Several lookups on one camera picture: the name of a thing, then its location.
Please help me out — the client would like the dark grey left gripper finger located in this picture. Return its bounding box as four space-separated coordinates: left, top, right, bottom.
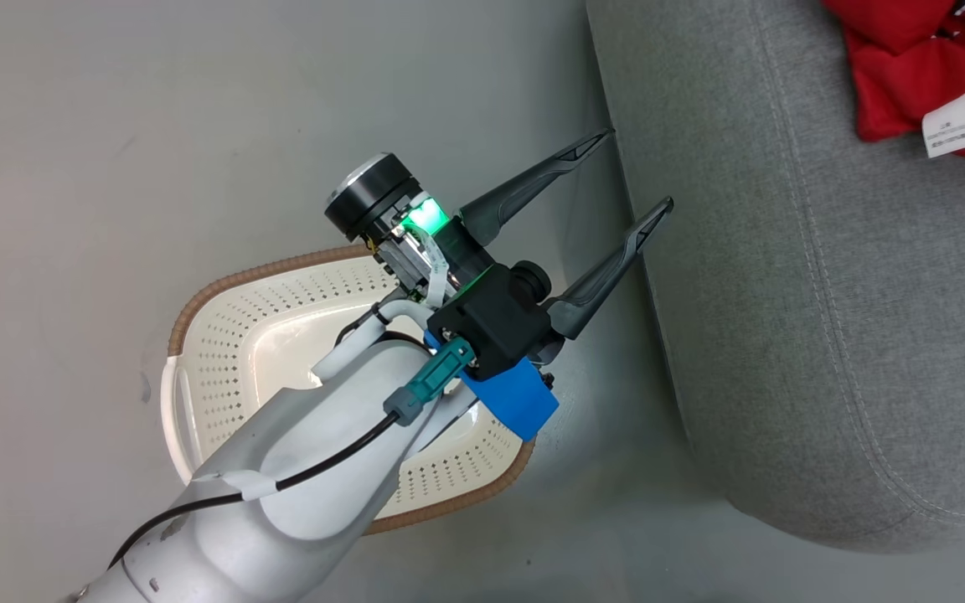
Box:
544 197 675 341

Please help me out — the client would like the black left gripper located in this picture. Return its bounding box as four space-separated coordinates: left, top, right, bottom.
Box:
324 129 615 304

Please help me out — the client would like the red garment with label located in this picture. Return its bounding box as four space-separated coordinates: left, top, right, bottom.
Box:
845 21 965 161

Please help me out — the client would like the cream perforated laundry basket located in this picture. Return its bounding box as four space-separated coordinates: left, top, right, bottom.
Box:
159 244 539 538

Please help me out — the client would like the grey fabric sofa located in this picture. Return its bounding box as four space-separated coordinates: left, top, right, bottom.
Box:
586 0 965 554

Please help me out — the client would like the blue left camera mount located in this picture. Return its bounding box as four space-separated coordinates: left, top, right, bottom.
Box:
423 330 560 441

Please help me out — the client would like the left black cable teal plug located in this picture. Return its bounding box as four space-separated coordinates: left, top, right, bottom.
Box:
106 338 477 572

